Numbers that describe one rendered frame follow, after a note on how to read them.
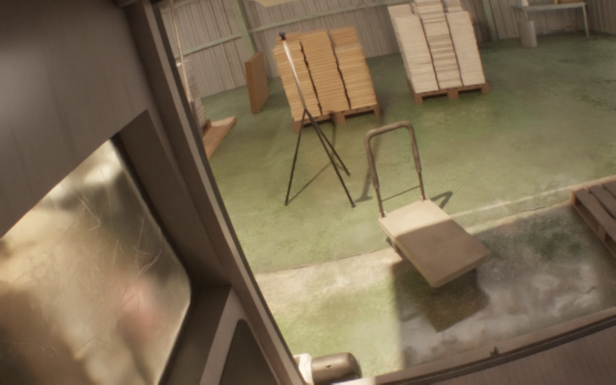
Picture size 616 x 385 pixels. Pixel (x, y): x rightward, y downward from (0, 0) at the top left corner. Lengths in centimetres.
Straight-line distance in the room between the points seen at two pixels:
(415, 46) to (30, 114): 559
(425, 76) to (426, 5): 98
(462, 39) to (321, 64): 192
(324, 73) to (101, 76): 512
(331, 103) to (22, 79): 539
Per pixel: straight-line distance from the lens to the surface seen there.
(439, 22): 590
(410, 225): 291
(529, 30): 934
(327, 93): 573
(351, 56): 565
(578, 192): 326
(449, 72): 601
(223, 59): 1042
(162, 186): 85
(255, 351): 111
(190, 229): 92
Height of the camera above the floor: 166
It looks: 23 degrees down
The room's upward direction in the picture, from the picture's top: 17 degrees counter-clockwise
